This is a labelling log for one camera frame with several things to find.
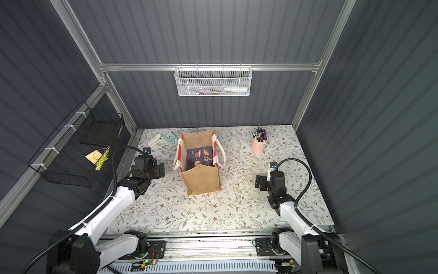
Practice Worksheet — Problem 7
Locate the white marker in basket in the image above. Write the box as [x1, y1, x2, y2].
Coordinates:
[223, 86, 248, 94]

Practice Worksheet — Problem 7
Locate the dark portrait book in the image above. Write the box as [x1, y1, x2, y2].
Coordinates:
[186, 147, 214, 170]

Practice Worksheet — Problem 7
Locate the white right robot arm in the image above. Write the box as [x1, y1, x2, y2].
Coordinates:
[253, 171, 349, 274]

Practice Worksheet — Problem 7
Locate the white wire mesh basket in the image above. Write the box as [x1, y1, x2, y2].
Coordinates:
[174, 66, 253, 97]

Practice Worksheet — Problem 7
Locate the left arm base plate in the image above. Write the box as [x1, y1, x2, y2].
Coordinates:
[130, 240, 167, 260]

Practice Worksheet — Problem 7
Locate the black wire wall basket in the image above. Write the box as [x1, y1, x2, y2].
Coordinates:
[28, 102, 124, 187]

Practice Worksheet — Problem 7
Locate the yellow pen in basket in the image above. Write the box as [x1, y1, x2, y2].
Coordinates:
[95, 146, 111, 171]

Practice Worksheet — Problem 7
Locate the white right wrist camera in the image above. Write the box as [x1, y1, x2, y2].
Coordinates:
[266, 161, 278, 182]

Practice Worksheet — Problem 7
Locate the pink pen holder cup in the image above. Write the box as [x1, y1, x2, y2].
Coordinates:
[250, 124, 268, 154]

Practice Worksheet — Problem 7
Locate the yellow sticky note pad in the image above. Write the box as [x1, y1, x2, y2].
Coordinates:
[85, 150, 103, 166]

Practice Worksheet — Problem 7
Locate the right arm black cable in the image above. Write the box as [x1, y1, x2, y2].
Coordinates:
[276, 157, 382, 274]

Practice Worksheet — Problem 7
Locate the floral table mat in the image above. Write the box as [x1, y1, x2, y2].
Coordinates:
[107, 125, 334, 234]

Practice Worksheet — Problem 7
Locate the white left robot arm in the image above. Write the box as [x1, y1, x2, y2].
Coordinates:
[46, 154, 165, 274]

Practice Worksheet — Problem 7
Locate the burlap canvas bag red panel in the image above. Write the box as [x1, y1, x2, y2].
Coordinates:
[173, 130, 227, 195]

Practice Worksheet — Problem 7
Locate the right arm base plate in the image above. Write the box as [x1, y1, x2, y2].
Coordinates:
[252, 237, 283, 256]

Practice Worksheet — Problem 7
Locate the black tray in basket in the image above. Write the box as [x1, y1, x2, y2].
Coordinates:
[79, 121, 123, 147]

